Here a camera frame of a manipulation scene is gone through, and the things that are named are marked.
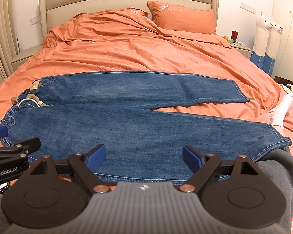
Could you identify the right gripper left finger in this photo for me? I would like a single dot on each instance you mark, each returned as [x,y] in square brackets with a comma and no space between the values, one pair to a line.
[53,192]

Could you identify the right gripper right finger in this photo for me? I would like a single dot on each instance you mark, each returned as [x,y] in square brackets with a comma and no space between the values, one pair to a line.
[235,192]

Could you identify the blue denim jeans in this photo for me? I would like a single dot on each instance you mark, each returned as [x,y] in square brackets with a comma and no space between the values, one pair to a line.
[123,110]

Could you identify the grey sweatpants leg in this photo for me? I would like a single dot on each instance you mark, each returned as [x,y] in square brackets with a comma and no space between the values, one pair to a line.
[278,166]

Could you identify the left beige nightstand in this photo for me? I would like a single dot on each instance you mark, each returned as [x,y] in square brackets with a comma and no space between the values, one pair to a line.
[23,56]

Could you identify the white sock foot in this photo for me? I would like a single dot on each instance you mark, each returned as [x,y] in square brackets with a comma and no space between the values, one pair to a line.
[277,114]

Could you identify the right nightstand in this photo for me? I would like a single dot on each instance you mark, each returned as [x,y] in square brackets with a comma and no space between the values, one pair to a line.
[242,48]

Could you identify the orange duvet cover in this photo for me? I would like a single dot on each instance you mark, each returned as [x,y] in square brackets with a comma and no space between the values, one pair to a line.
[106,41]

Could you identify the red cup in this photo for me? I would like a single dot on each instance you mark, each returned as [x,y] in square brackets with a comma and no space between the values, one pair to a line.
[234,36]

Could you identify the orange pillow right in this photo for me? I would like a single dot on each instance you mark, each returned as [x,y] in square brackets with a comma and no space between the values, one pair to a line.
[180,18]

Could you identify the orange pillow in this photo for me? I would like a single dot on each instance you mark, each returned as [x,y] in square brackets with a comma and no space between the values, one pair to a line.
[180,18]
[130,11]

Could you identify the orange pillow left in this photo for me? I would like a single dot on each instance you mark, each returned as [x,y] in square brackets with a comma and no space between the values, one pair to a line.
[130,11]

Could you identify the white wall socket plate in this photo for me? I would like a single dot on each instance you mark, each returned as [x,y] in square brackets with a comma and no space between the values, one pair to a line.
[34,20]

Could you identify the white wall switch plate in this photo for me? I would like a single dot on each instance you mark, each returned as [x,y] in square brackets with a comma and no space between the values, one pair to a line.
[247,8]

